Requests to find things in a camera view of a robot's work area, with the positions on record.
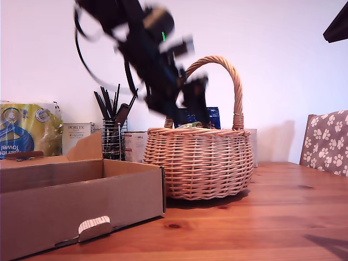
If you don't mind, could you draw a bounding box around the blue Terry's mini eggs bag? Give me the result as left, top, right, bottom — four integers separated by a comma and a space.
176, 107, 220, 130

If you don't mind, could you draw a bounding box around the woven wicker basket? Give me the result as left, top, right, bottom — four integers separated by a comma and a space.
143, 55, 254, 201

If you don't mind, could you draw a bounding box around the white Porlex box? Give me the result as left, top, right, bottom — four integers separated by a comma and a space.
61, 122, 95, 157

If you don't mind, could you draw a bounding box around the open cardboard box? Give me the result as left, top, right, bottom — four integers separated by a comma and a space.
0, 131, 166, 261

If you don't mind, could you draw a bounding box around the white label tin can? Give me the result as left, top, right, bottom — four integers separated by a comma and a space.
123, 131, 149, 164

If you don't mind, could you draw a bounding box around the white printed paper sheet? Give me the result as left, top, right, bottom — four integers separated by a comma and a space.
78, 215, 111, 234

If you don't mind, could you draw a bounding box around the yellow blue kitchen towel pack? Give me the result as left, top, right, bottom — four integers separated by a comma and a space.
0, 101, 64, 160

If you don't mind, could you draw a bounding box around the dark wooden handled utensil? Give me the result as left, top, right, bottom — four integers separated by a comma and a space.
115, 103, 131, 128

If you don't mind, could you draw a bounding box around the thick black cable loop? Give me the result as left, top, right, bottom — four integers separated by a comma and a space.
123, 58, 139, 96

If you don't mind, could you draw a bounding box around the wire utensil holder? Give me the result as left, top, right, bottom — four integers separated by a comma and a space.
100, 118, 129, 161

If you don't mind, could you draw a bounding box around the long thin black cable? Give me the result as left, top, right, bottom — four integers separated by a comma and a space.
73, 5, 136, 96

